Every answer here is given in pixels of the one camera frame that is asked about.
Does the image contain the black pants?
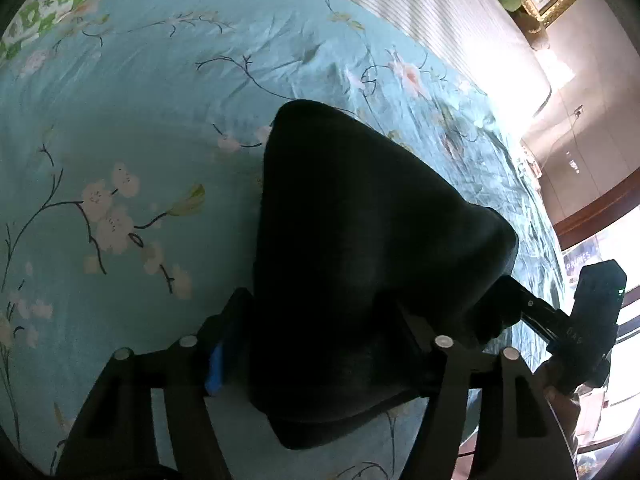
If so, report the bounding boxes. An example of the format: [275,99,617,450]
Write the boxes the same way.
[246,100,518,450]

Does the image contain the right hand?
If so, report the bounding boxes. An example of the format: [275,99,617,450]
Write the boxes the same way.
[534,360,580,458]

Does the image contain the dark wooden furniture edge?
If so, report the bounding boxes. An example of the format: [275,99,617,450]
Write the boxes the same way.
[553,169,640,250]

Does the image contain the light blue floral bedsheet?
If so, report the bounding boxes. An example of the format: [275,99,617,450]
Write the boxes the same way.
[1,0,565,476]

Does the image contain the white striped pillow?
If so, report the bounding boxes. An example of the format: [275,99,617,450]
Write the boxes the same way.
[352,0,551,128]

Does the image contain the green checkered pillow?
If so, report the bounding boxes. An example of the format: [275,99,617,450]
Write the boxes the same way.
[1,0,86,63]

